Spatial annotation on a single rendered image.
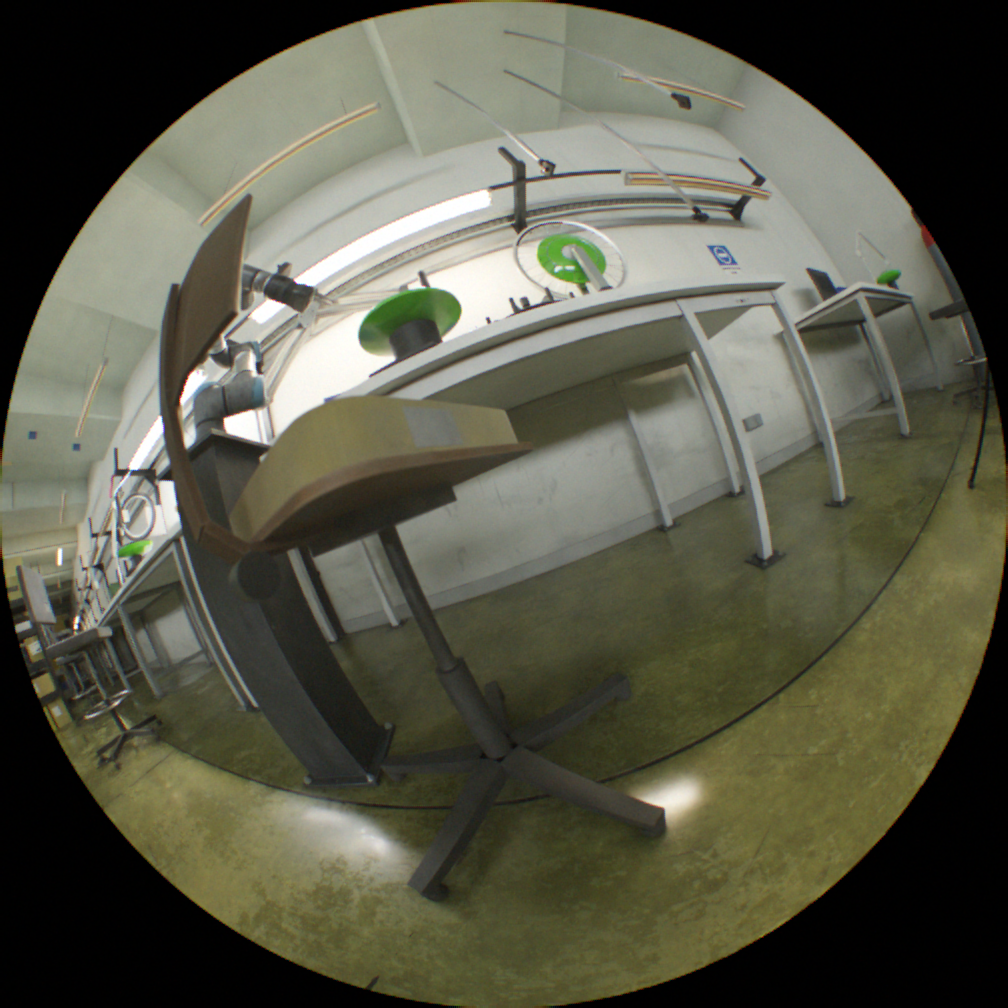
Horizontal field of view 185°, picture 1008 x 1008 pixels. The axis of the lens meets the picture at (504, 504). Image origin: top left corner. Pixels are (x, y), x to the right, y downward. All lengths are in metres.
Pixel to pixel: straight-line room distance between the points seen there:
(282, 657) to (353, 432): 0.57
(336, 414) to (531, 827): 0.61
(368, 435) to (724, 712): 0.67
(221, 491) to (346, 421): 0.53
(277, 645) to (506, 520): 1.33
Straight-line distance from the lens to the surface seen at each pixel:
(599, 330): 0.91
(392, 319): 0.87
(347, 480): 0.20
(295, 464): 0.25
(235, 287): 0.29
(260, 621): 0.72
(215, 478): 0.75
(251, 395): 0.90
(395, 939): 0.63
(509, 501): 1.69
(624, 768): 0.62
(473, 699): 0.50
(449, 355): 0.82
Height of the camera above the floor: 0.51
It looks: 3 degrees down
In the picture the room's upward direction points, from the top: 21 degrees counter-clockwise
